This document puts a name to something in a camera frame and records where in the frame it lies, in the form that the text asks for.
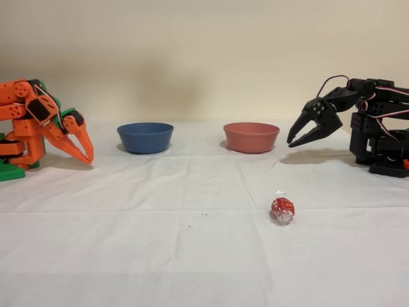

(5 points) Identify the white tablecloth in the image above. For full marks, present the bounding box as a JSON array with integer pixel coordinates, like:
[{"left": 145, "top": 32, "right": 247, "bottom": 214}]
[{"left": 0, "top": 120, "right": 409, "bottom": 307}]

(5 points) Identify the black arm gripper cable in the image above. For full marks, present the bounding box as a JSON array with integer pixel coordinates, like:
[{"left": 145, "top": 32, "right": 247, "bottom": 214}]
[{"left": 316, "top": 75, "right": 351, "bottom": 98}]

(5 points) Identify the red candy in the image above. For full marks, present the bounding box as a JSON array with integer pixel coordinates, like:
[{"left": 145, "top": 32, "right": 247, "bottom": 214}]
[{"left": 267, "top": 189, "right": 297, "bottom": 228}]

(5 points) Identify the orange arm servo cable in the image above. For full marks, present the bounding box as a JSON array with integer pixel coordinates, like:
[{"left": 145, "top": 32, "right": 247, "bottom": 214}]
[{"left": 33, "top": 83, "right": 64, "bottom": 129}]

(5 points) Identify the red bowl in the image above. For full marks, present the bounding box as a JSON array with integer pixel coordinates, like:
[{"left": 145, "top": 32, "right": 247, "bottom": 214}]
[{"left": 222, "top": 122, "right": 281, "bottom": 154}]

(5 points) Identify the blue bowl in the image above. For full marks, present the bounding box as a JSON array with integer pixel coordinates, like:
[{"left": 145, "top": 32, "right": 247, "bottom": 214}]
[{"left": 116, "top": 122, "right": 175, "bottom": 154}]

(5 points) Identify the red white ribbon cable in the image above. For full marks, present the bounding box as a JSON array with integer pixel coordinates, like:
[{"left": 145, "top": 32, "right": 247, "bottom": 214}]
[{"left": 357, "top": 83, "right": 409, "bottom": 161}]

